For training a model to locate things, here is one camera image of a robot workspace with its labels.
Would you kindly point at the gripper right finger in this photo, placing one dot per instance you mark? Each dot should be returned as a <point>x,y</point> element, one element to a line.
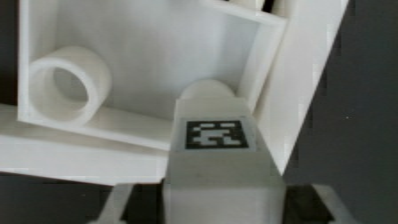
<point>339,212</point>

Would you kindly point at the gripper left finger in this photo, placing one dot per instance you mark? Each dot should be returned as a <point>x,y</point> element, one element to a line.
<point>110,215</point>

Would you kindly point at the white chair leg with tag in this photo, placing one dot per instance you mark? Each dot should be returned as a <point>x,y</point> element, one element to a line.
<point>222,185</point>

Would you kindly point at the white chair seat part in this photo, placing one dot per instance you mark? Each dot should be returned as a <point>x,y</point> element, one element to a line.
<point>114,52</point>

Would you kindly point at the white U-shaped frame fence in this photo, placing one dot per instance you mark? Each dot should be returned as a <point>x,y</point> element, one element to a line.
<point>62,155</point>

